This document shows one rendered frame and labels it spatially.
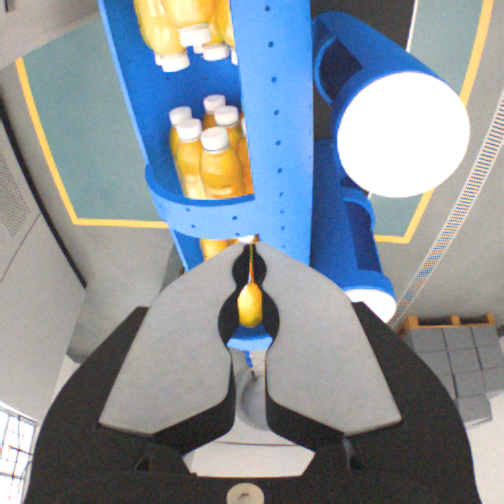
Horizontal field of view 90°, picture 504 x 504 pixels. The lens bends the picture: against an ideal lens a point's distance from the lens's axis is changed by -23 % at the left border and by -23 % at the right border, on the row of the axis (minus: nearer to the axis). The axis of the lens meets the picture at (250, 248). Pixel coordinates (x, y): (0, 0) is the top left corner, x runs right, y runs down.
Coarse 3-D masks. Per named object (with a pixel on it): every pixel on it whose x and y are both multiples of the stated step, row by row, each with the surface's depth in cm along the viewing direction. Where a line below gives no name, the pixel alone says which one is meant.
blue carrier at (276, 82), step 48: (240, 0) 25; (288, 0) 27; (144, 48) 44; (192, 48) 50; (240, 48) 28; (288, 48) 31; (144, 96) 48; (192, 96) 56; (240, 96) 58; (288, 96) 35; (144, 144) 50; (288, 144) 40; (288, 192) 46; (192, 240) 76; (288, 240) 53; (240, 336) 80
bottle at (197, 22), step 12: (168, 0) 28; (180, 0) 28; (192, 0) 28; (204, 0) 28; (168, 12) 29; (180, 12) 29; (192, 12) 29; (204, 12) 30; (180, 24) 31; (192, 24) 31; (204, 24) 32
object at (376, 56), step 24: (312, 24) 107; (336, 24) 80; (360, 24) 77; (312, 48) 115; (336, 48) 113; (360, 48) 58; (384, 48) 54; (336, 72) 119; (360, 72) 51; (384, 72) 46; (432, 72) 45; (336, 96) 98; (336, 120) 54; (336, 144) 58
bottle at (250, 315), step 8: (248, 288) 70; (256, 288) 72; (240, 296) 71; (248, 296) 71; (256, 296) 72; (240, 304) 73; (248, 304) 72; (256, 304) 74; (240, 312) 76; (248, 312) 75; (256, 312) 76; (240, 320) 80; (248, 320) 78; (256, 320) 79
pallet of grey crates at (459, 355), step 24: (408, 336) 290; (432, 336) 281; (456, 336) 278; (480, 336) 276; (432, 360) 264; (456, 360) 261; (480, 360) 258; (456, 384) 244; (480, 384) 241; (480, 408) 224
